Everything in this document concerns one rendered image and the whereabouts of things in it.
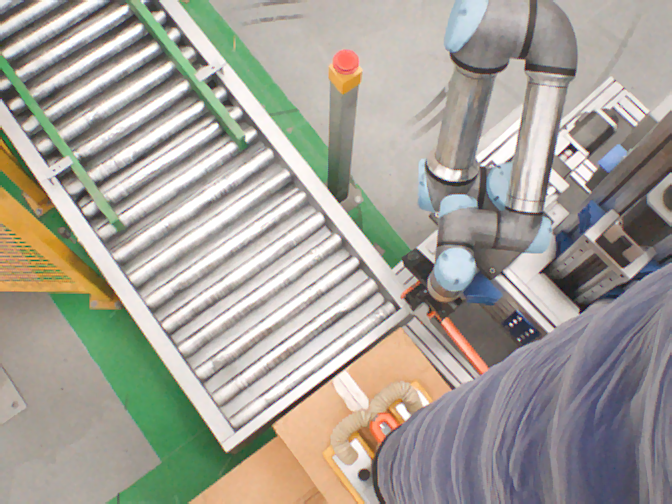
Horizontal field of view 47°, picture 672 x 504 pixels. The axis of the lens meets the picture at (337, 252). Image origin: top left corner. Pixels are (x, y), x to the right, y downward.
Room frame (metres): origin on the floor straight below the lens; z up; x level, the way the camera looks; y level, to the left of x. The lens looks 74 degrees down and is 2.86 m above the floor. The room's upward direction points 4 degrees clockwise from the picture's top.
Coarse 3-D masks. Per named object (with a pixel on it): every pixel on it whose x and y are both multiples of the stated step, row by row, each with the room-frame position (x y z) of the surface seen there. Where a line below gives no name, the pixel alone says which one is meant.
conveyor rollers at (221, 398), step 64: (0, 0) 1.45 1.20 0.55; (64, 0) 1.48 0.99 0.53; (128, 64) 1.25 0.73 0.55; (64, 128) 1.00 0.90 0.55; (128, 128) 1.03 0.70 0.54; (128, 192) 0.81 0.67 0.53; (256, 192) 0.84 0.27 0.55; (128, 256) 0.60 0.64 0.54; (256, 256) 0.63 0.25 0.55; (320, 256) 0.65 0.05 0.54; (320, 320) 0.45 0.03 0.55; (384, 320) 0.46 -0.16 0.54
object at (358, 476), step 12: (360, 444) 0.08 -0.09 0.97; (324, 456) 0.04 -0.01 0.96; (336, 456) 0.05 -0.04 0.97; (360, 456) 0.05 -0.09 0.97; (372, 456) 0.05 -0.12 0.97; (336, 468) 0.02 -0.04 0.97; (348, 468) 0.02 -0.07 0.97; (360, 468) 0.02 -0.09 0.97; (348, 480) -0.01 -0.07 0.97; (360, 480) 0.00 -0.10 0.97; (360, 492) -0.03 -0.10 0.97
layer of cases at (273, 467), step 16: (272, 448) 0.06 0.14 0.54; (240, 464) 0.01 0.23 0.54; (256, 464) 0.02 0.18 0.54; (272, 464) 0.02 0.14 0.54; (288, 464) 0.02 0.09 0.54; (224, 480) -0.03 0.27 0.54; (240, 480) -0.03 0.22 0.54; (256, 480) -0.03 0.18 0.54; (272, 480) -0.02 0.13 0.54; (288, 480) -0.02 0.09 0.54; (304, 480) -0.02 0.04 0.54; (208, 496) -0.08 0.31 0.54; (224, 496) -0.08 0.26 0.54; (240, 496) -0.07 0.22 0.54; (256, 496) -0.07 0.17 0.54; (272, 496) -0.07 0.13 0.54; (288, 496) -0.06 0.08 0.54; (304, 496) -0.06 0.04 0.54; (320, 496) -0.06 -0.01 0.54
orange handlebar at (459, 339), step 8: (440, 320) 0.36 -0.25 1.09; (448, 320) 0.37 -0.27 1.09; (448, 328) 0.35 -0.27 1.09; (456, 336) 0.33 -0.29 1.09; (456, 344) 0.31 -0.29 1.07; (464, 344) 0.31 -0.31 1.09; (464, 352) 0.30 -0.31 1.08; (472, 352) 0.30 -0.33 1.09; (472, 360) 0.28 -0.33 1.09; (480, 360) 0.28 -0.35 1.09; (480, 368) 0.26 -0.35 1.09; (488, 368) 0.26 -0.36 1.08; (376, 416) 0.14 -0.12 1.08; (384, 416) 0.14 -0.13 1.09; (392, 416) 0.14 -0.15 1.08; (376, 424) 0.12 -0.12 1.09; (392, 424) 0.12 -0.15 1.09; (376, 432) 0.10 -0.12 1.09
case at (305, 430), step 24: (408, 336) 0.35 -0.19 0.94; (360, 360) 0.28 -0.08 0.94; (384, 360) 0.28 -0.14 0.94; (408, 360) 0.29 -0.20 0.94; (336, 384) 0.22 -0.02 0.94; (360, 384) 0.22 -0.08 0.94; (384, 384) 0.22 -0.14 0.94; (432, 384) 0.23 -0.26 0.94; (312, 408) 0.15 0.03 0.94; (336, 408) 0.16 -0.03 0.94; (360, 408) 0.16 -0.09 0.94; (288, 432) 0.09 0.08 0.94; (312, 432) 0.10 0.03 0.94; (360, 432) 0.11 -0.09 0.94; (312, 456) 0.04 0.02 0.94; (312, 480) -0.01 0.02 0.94; (336, 480) -0.01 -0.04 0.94
